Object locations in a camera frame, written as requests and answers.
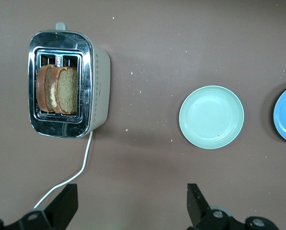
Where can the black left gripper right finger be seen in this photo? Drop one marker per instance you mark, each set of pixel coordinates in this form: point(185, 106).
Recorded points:
point(200, 215)

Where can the brown bread slice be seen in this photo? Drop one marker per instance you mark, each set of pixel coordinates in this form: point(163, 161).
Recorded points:
point(41, 88)
point(67, 91)

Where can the beige chrome toaster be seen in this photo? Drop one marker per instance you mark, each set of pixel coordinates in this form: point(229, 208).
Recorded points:
point(99, 83)

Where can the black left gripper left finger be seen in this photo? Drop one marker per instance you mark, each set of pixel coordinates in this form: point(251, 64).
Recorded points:
point(49, 215)

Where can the green round plate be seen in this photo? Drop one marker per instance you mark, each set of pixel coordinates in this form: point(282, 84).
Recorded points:
point(211, 117)

